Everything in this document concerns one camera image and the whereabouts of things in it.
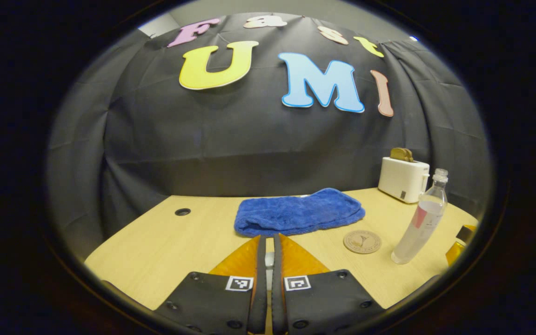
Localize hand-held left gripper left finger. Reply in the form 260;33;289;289
154;235;268;335

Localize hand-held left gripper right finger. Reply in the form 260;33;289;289
271;233;385;335

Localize white teacup lid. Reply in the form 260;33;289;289
265;252;275;290

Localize clear plastic water bottle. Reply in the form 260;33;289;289
391;168;449;265

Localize round wooden coaster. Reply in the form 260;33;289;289
343;230;382;255

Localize blue towel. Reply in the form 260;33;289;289
234;188;366;238

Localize white toaster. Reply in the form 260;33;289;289
378;157;430;204

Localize brown toast slice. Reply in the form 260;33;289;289
390;147;414;162

